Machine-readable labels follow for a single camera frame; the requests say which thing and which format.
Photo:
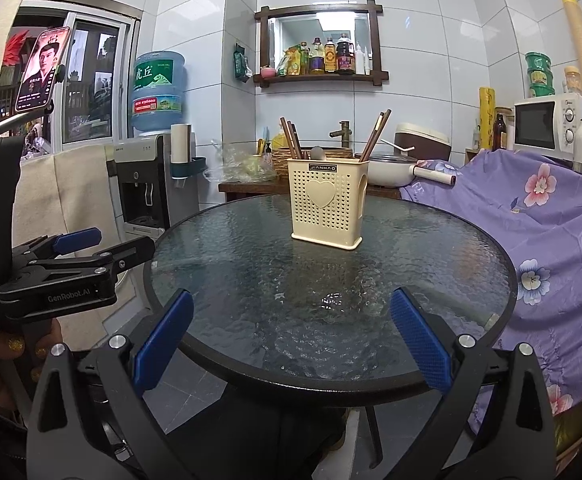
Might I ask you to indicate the blue plastic tool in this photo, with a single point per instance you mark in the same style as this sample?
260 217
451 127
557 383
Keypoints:
265 140

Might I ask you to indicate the dark wooden wall shelf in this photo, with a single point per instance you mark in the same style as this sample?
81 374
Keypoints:
321 9

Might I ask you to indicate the wicker basket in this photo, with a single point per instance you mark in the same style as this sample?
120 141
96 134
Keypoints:
278 161

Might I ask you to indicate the teal cup holder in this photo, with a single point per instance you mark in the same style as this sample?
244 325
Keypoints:
191 169

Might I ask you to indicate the white rice paddle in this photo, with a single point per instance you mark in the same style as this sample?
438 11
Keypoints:
398 146

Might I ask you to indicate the white paper cup stack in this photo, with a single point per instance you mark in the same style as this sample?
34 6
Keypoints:
181 142

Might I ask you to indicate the brown wooden chopstick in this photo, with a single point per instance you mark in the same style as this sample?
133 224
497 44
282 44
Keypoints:
381 132
372 135
299 144
294 141
287 137

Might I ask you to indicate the cream perforated utensil holder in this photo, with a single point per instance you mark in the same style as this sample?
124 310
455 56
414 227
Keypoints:
321 220

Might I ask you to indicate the person's dark trousers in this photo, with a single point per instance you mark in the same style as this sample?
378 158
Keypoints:
311 450

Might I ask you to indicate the yellow lidded jar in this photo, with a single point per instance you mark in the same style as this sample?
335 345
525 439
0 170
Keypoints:
573 80

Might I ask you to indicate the metal spoon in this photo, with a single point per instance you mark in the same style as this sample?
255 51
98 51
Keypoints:
316 152

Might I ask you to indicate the yellow roll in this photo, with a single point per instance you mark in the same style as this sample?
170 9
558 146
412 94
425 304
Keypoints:
487 117

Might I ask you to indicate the yellow seasoning packet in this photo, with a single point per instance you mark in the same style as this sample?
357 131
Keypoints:
291 62

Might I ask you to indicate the brown glass bottle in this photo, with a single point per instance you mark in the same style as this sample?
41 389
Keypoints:
500 135

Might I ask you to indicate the smartphone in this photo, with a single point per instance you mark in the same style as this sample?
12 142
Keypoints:
41 70

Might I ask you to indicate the bronze faucet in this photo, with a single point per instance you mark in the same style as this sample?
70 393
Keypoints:
343 135

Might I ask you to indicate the row of condiment bottles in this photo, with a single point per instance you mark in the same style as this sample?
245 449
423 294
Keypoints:
343 55

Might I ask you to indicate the rice cooker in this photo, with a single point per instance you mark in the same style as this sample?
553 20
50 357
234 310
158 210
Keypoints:
421 140

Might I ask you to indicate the pink bowl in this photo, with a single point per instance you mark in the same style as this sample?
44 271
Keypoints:
268 72

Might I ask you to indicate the purple floral cloth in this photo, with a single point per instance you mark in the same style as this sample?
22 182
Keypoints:
546 240

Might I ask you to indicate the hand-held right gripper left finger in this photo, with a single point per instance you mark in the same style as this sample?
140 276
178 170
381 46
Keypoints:
163 340

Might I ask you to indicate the white microwave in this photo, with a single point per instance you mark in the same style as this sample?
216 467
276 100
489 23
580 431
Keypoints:
536 125

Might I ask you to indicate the clear plastic bag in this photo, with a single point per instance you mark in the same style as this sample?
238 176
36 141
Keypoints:
241 165

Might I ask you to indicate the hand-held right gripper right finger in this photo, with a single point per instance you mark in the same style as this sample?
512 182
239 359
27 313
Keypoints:
421 340

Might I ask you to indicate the green packet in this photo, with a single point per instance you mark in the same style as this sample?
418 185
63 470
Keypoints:
243 62

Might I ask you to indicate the water dispenser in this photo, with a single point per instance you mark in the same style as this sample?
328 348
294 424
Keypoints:
141 170

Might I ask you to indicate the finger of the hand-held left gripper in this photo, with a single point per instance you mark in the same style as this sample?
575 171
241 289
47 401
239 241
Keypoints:
78 240
131 255

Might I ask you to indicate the window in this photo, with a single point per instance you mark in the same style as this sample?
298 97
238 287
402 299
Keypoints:
96 85

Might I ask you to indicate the green instant noodle cups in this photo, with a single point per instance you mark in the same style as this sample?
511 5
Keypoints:
540 75

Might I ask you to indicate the blue water jug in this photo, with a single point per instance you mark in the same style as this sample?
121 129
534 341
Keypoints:
158 90

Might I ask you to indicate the black table leg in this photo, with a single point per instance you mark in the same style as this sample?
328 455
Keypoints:
373 435

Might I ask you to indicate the yellow soap dispenser bottle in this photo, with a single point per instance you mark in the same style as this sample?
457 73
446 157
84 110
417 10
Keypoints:
278 141

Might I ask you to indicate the wooden counter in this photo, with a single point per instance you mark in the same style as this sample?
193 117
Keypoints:
251 191

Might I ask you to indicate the beige cloth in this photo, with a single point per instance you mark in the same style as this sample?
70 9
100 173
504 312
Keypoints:
71 195

